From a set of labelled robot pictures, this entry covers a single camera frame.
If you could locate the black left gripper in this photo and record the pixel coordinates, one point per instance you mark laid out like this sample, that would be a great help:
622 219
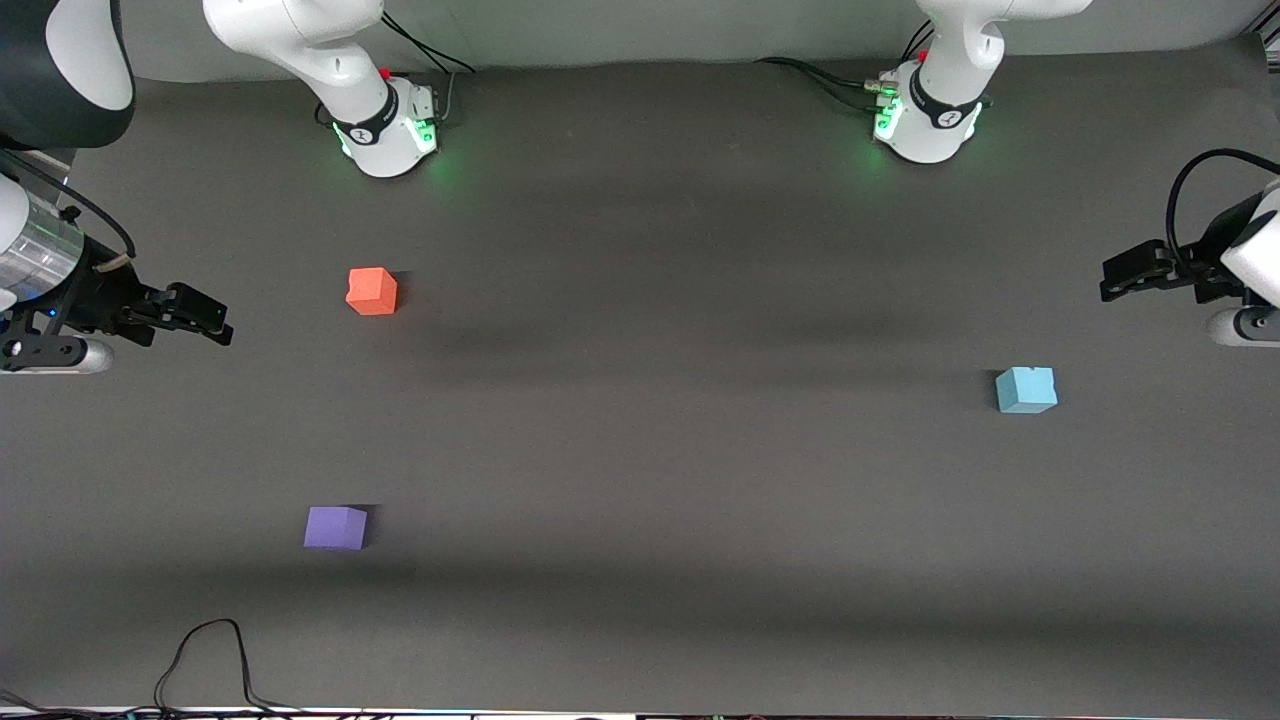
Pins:
1192 273

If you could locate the purple foam block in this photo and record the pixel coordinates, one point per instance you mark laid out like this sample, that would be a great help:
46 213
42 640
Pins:
335 528

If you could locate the light blue foam block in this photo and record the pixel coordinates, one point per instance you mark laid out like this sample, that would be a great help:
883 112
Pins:
1026 390

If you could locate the orange foam block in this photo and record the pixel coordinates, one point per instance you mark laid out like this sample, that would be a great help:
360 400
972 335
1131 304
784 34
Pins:
371 291

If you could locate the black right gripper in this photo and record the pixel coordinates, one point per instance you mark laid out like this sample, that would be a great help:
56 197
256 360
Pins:
103 298

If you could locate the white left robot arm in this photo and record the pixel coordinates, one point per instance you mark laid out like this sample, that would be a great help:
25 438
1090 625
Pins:
950 60

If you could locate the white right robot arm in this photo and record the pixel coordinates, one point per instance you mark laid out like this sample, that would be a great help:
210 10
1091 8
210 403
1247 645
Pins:
340 60

